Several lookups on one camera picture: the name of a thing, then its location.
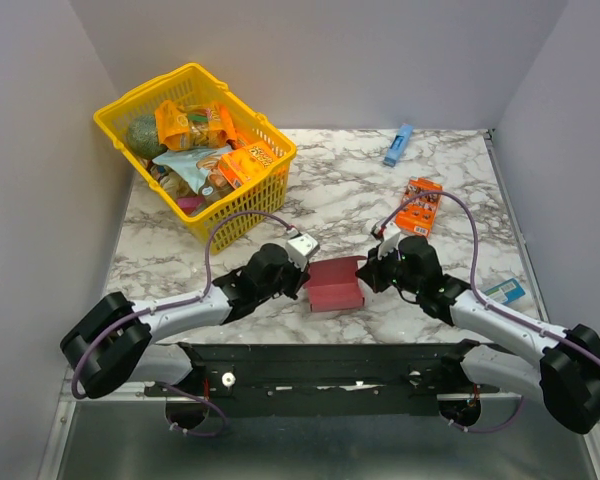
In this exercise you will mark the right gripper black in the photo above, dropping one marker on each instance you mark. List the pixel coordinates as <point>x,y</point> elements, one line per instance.
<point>375,272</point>

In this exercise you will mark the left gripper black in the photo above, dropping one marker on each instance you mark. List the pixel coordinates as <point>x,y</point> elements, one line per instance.
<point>301,277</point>

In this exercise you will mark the pink paper box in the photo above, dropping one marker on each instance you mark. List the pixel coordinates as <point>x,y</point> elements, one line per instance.
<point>334,286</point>

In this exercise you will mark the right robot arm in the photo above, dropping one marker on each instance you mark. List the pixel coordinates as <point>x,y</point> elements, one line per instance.
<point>553,365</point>

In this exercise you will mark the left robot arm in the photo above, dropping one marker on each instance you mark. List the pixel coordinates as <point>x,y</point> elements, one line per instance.
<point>119,340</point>

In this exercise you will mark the orange product box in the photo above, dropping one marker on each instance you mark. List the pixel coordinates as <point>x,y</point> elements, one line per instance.
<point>419,216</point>

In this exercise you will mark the orange cracker box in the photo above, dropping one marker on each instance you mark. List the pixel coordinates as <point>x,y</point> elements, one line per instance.
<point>242,166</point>

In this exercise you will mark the blue small box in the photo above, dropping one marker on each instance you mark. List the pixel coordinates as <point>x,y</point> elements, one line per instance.
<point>398,145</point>

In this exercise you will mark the pink item in basket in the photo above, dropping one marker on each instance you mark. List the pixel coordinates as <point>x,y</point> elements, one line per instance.
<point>192,205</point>

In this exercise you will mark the light blue snack bag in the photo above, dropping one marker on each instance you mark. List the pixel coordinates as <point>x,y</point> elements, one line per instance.
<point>193,166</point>

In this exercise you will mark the teal card package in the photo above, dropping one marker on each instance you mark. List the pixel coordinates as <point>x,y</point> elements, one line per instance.
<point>505,292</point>

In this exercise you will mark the yellow plastic basket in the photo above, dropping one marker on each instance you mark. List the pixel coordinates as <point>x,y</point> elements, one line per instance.
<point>193,84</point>

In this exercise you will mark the orange snack bag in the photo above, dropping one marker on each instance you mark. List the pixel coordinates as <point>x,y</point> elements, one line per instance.
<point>184,127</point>

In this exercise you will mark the green melon ball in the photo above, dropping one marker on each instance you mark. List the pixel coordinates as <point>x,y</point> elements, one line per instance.
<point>142,137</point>

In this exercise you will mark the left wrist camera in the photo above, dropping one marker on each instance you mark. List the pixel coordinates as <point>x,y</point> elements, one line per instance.
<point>301,248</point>

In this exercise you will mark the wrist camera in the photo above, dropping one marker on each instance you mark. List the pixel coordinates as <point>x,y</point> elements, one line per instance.
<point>388,236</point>
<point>301,248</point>

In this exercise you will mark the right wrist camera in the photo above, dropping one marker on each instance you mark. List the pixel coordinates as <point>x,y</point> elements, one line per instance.
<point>388,236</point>

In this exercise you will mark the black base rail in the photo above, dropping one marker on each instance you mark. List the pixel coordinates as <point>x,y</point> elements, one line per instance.
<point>396,357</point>

